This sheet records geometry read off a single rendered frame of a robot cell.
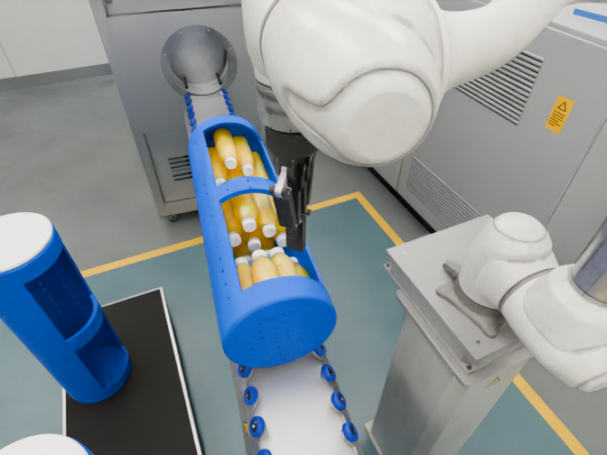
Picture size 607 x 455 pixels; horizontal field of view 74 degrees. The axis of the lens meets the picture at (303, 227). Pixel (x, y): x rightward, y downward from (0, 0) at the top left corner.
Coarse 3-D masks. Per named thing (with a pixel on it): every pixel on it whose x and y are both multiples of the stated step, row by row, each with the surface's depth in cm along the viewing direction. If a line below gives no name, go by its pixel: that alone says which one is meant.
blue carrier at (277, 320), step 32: (192, 160) 140; (224, 192) 116; (256, 192) 117; (224, 224) 108; (224, 256) 101; (224, 288) 96; (256, 288) 90; (288, 288) 90; (320, 288) 95; (224, 320) 92; (256, 320) 89; (288, 320) 93; (320, 320) 97; (224, 352) 95; (256, 352) 98; (288, 352) 103
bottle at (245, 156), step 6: (234, 138) 153; (240, 138) 152; (240, 144) 149; (246, 144) 150; (240, 150) 146; (246, 150) 146; (240, 156) 144; (246, 156) 144; (252, 156) 146; (240, 162) 143; (246, 162) 143; (252, 162) 144; (240, 168) 144
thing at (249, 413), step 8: (192, 104) 215; (240, 376) 107; (248, 376) 104; (240, 384) 106; (248, 408) 100; (248, 416) 99; (248, 424) 98; (264, 432) 94; (256, 440) 95; (256, 448) 94
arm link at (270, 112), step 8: (256, 80) 47; (264, 88) 45; (264, 96) 46; (272, 96) 45; (264, 104) 47; (272, 104) 46; (264, 112) 48; (272, 112) 47; (280, 112) 46; (264, 120) 49; (272, 120) 48; (280, 120) 47; (288, 120) 47; (272, 128) 48; (280, 128) 48; (288, 128) 48; (296, 128) 47
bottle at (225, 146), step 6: (216, 132) 149; (222, 132) 147; (228, 132) 149; (216, 138) 146; (222, 138) 144; (228, 138) 145; (216, 144) 145; (222, 144) 141; (228, 144) 141; (234, 144) 144; (216, 150) 145; (222, 150) 140; (228, 150) 139; (234, 150) 141; (222, 156) 139; (228, 156) 138; (234, 156) 140; (222, 162) 141
